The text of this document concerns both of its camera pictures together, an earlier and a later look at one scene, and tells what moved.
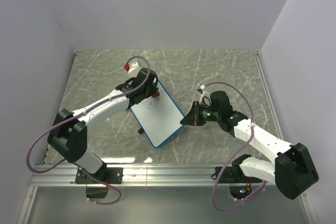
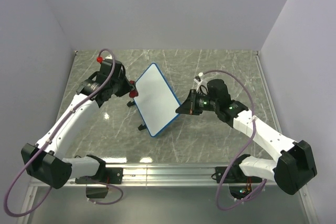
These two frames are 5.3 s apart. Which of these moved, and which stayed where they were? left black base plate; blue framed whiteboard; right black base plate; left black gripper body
Moved: blue framed whiteboard; left black gripper body
Stayed: right black base plate; left black base plate
